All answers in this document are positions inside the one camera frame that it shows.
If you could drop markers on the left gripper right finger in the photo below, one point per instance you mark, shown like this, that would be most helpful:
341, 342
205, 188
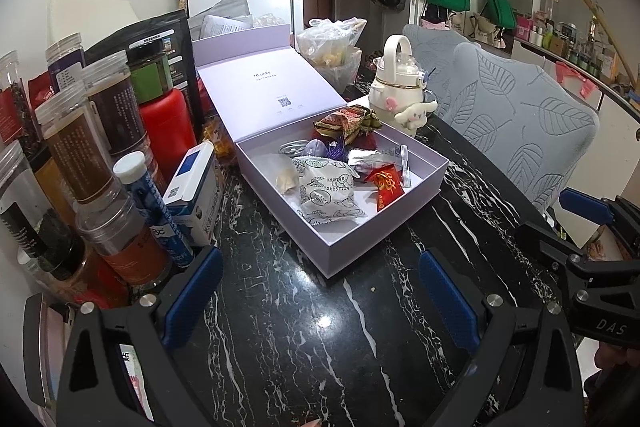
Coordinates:
482, 325

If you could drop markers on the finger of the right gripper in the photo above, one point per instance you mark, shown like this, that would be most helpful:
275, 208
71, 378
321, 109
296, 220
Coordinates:
575, 273
620, 215

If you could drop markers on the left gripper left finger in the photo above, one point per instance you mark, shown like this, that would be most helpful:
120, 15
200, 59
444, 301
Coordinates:
155, 331

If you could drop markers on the red foil snack packet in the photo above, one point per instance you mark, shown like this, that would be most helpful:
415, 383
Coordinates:
388, 185

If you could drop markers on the white patterned pastry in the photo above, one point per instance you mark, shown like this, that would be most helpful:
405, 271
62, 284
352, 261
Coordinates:
326, 190

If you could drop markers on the silver foil snack packet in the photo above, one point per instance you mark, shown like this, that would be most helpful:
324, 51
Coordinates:
366, 161

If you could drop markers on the purple tassel sachet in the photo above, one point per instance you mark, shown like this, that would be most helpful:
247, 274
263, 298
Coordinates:
335, 150

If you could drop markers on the orange contents plastic jar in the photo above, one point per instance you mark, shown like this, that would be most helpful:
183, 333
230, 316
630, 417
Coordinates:
119, 234

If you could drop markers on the light blue leaf chair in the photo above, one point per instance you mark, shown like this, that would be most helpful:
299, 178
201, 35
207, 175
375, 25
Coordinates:
520, 118

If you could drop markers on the brown spice jar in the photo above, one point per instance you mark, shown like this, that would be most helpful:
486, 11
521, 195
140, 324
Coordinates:
68, 128

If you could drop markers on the blue white medicine box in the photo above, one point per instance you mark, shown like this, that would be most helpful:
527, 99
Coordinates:
194, 194

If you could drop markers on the blue effervescent tablet tube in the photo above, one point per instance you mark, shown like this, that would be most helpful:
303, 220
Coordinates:
135, 177

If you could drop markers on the red cylindrical bottle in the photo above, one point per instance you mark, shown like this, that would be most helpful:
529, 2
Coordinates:
168, 123

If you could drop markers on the lavender gift box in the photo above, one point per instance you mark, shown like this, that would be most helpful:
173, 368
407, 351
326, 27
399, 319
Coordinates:
268, 98

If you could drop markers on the red knitted object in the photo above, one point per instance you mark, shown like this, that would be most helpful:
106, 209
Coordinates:
366, 142

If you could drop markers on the green lidded jar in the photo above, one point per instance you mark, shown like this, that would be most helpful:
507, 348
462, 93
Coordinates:
149, 71

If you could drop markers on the white cinnamoroll kettle bottle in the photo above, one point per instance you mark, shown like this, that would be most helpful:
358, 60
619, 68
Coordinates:
398, 94

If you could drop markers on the black product pouch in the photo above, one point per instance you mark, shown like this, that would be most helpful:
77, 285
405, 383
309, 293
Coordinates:
172, 31

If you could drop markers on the clear plastic food bag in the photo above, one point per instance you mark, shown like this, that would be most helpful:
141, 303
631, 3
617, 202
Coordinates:
331, 47

